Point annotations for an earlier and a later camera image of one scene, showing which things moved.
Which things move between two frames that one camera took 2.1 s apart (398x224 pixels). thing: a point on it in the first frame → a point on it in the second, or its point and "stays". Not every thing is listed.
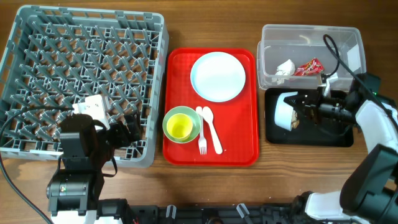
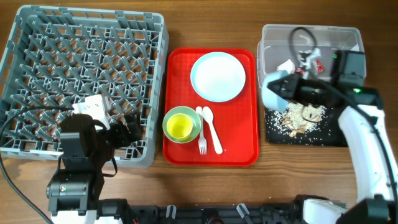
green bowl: x=183 y=109 stays
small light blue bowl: x=283 y=111 → x=272 y=99
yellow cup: x=179 y=126 stays
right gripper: x=310 y=105 → x=296 y=89
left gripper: x=124 y=139 stays
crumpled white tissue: x=285 y=70 stays
